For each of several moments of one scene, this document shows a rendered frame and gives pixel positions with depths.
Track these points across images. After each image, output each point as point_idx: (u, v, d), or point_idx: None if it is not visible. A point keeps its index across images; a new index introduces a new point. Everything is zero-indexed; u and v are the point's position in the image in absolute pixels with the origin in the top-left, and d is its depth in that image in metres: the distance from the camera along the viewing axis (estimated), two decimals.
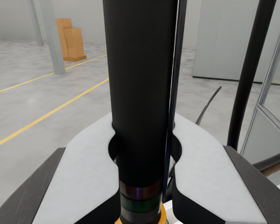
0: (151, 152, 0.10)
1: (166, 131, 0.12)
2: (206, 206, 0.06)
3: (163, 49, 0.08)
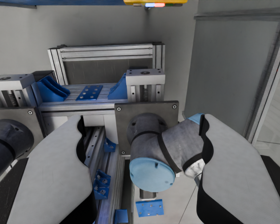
0: None
1: (200, 133, 0.12)
2: (232, 210, 0.06)
3: None
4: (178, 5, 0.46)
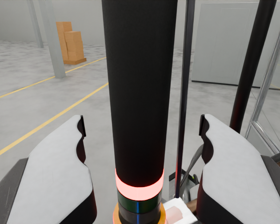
0: (151, 152, 0.10)
1: (200, 133, 0.12)
2: (232, 210, 0.06)
3: (162, 49, 0.08)
4: None
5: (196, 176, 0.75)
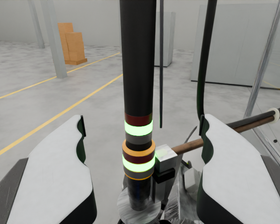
0: (144, 94, 0.19)
1: (200, 133, 0.12)
2: (232, 210, 0.06)
3: (149, 36, 0.16)
4: None
5: (190, 162, 0.84)
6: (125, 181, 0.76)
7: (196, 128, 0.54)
